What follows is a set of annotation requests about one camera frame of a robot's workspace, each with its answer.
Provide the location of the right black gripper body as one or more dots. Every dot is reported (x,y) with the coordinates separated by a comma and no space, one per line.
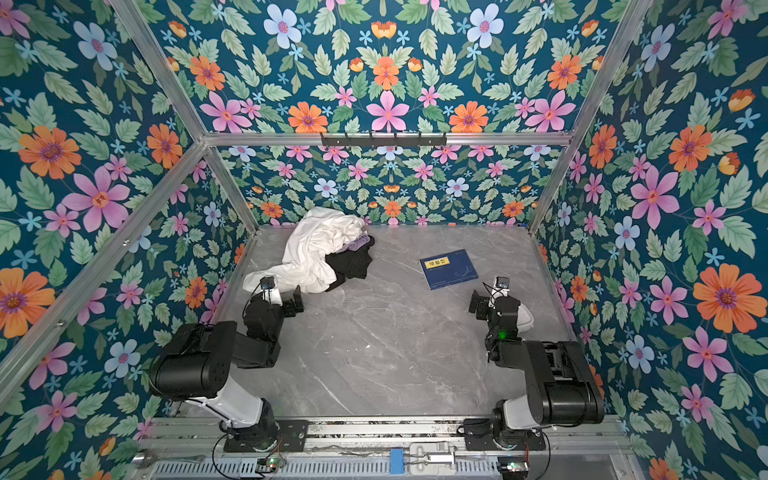
(480,303)

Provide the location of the black cloth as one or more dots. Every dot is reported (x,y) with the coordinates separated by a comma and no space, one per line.
(349,264)

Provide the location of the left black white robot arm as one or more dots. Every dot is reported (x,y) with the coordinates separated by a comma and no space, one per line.
(194,367)

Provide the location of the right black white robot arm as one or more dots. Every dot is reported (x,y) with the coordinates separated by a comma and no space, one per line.
(559,388)

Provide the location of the purple cloth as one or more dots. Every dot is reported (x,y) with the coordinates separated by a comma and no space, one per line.
(358,243)

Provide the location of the white cloth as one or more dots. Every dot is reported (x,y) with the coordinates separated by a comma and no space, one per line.
(321,232)

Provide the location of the white round container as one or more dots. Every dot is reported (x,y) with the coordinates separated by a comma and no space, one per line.
(525,319)

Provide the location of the blue connector block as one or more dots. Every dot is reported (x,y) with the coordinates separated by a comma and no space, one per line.
(396,461)

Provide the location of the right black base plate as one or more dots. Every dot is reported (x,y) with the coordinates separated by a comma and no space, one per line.
(486,434)

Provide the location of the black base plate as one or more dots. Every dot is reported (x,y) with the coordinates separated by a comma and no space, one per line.
(269,437)
(486,434)

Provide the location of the silver latch bracket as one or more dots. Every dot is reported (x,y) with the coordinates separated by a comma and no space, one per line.
(431,458)

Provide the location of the black hook rail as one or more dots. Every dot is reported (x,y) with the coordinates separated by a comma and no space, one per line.
(371,140)

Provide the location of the aluminium frame bars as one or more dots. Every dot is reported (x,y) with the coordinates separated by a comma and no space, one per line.
(209,113)

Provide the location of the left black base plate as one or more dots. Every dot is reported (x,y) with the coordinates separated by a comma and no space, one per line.
(269,437)

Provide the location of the white perforated cable duct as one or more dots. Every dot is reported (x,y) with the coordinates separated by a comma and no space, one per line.
(328,468)

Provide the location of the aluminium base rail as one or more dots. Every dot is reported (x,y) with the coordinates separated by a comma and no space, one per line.
(378,434)

